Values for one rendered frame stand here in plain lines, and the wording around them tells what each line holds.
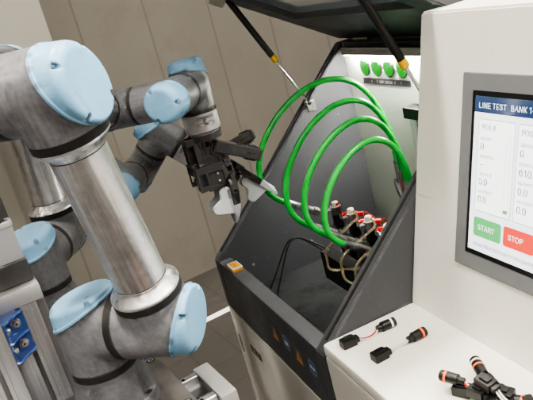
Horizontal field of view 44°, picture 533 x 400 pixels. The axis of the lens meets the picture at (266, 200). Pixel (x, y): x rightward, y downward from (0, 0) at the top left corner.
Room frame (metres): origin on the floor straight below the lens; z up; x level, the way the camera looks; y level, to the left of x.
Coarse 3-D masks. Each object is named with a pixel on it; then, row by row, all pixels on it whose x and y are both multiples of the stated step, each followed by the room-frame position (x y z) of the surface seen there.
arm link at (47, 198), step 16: (0, 48) 1.59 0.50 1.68; (16, 48) 1.63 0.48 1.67; (16, 144) 1.58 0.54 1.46; (16, 160) 1.60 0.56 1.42; (32, 160) 1.58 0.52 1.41; (32, 176) 1.58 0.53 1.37; (48, 176) 1.59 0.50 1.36; (32, 192) 1.59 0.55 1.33; (48, 192) 1.58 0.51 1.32; (32, 208) 1.61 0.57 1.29; (48, 208) 1.58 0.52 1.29; (64, 208) 1.58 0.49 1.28; (64, 224) 1.57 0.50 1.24; (80, 224) 1.61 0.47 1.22; (80, 240) 1.59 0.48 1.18
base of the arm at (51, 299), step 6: (66, 282) 1.46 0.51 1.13; (72, 282) 1.49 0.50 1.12; (54, 288) 1.44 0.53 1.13; (60, 288) 1.45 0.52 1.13; (66, 288) 1.46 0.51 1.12; (72, 288) 1.47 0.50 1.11; (48, 294) 1.43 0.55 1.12; (54, 294) 1.44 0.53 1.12; (60, 294) 1.44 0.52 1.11; (48, 300) 1.43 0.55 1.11; (54, 300) 1.43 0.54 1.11; (48, 306) 1.43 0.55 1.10
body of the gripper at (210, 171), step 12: (216, 132) 1.34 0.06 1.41; (192, 144) 1.34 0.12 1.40; (204, 144) 1.35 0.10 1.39; (192, 156) 1.35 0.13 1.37; (204, 156) 1.35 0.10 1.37; (216, 156) 1.35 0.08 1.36; (228, 156) 1.36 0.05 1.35; (192, 168) 1.33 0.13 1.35; (204, 168) 1.32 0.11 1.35; (216, 168) 1.33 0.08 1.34; (204, 180) 1.33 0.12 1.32; (216, 180) 1.33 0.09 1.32; (204, 192) 1.32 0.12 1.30
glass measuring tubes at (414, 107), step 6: (402, 108) 1.65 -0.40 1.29; (408, 108) 1.62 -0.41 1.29; (414, 108) 1.61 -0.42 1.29; (408, 114) 1.62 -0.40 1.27; (414, 114) 1.60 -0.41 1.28; (414, 120) 1.63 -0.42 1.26; (414, 126) 1.63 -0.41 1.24; (414, 132) 1.63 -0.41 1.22; (414, 138) 1.63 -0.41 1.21; (414, 144) 1.64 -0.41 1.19
